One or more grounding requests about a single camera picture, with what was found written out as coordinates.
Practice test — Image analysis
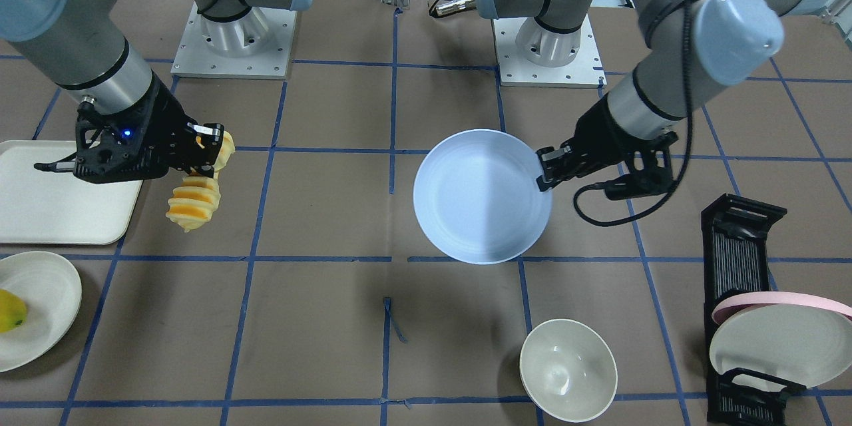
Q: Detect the small cream plate in rack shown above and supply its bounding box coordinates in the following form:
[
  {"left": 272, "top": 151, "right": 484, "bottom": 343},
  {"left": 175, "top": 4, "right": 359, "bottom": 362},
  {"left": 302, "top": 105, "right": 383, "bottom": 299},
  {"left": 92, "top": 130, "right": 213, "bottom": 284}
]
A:
[{"left": 709, "top": 304, "right": 851, "bottom": 389}]

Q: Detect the pink plate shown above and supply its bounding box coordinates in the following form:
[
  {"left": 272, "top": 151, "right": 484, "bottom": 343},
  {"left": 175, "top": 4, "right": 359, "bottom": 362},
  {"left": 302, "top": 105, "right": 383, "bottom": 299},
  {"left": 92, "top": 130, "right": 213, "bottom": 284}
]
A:
[{"left": 711, "top": 292, "right": 851, "bottom": 325}]

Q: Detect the cream bowl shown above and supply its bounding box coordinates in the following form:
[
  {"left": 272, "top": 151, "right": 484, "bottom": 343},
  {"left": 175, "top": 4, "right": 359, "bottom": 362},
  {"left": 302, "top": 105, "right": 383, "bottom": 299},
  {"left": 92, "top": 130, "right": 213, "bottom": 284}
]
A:
[{"left": 519, "top": 319, "right": 620, "bottom": 423}]

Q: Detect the white rectangular tray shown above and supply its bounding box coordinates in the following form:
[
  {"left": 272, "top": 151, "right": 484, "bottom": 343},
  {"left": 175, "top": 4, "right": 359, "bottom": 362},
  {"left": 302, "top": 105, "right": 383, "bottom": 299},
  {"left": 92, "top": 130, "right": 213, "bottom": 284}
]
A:
[{"left": 1, "top": 140, "right": 142, "bottom": 245}]

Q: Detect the yellow lemon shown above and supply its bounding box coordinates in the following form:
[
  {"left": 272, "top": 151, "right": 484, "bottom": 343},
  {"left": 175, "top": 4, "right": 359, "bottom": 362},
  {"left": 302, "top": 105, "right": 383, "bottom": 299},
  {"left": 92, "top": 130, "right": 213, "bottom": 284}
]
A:
[{"left": 1, "top": 289, "right": 28, "bottom": 334}]

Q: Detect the blue plate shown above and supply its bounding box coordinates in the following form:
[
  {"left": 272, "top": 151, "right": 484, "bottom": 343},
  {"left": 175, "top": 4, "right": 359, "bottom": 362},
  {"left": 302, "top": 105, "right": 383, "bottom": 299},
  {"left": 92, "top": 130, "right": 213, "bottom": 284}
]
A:
[{"left": 413, "top": 129, "right": 553, "bottom": 265}]

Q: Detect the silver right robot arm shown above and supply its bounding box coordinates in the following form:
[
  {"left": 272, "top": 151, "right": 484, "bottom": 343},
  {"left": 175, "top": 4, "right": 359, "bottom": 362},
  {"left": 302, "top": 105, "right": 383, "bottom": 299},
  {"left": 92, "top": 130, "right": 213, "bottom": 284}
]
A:
[{"left": 2, "top": 0, "right": 313, "bottom": 184}]

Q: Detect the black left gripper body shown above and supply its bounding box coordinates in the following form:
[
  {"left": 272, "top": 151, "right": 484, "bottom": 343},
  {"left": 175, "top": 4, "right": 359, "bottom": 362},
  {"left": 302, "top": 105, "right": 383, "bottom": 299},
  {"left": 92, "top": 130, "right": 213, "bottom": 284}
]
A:
[{"left": 562, "top": 97, "right": 678, "bottom": 200}]

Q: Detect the black dish rack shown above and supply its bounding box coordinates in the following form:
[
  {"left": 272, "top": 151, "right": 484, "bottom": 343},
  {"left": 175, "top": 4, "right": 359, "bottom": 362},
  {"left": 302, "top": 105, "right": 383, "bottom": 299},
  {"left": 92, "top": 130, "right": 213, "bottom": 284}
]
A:
[{"left": 701, "top": 194, "right": 805, "bottom": 425}]

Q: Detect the sliced bread loaf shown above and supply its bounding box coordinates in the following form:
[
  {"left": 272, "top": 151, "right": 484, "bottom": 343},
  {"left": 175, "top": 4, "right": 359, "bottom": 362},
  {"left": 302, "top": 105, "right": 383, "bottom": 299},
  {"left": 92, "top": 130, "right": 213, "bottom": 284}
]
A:
[{"left": 166, "top": 131, "right": 236, "bottom": 233}]

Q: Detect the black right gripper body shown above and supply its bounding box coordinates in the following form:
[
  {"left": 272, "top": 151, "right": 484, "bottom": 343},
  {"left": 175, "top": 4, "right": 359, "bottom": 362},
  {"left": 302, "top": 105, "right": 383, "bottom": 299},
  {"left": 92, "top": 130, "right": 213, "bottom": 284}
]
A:
[{"left": 35, "top": 74, "right": 200, "bottom": 184}]

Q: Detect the cream plate under lemon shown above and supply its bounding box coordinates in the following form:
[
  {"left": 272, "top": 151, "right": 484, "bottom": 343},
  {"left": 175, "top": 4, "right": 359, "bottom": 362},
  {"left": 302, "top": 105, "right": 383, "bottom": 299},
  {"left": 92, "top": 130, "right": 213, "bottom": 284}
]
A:
[{"left": 1, "top": 251, "right": 82, "bottom": 372}]

